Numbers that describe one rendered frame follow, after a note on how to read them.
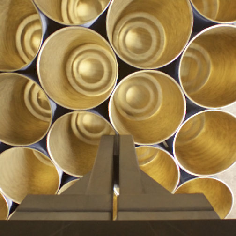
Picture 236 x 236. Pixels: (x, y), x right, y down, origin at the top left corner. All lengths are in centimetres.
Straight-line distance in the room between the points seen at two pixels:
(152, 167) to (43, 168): 15
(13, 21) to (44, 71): 9
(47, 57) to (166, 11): 13
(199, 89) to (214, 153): 8
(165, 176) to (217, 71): 14
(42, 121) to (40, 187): 8
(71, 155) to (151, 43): 16
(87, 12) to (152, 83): 11
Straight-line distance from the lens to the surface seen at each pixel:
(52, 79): 19
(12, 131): 21
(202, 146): 24
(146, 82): 23
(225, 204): 24
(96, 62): 23
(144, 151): 25
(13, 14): 24
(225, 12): 24
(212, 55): 25
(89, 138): 25
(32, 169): 27
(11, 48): 25
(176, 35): 19
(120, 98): 23
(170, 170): 21
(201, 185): 28
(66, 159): 20
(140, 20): 23
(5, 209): 29
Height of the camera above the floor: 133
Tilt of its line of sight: 73 degrees down
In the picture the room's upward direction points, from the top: 178 degrees counter-clockwise
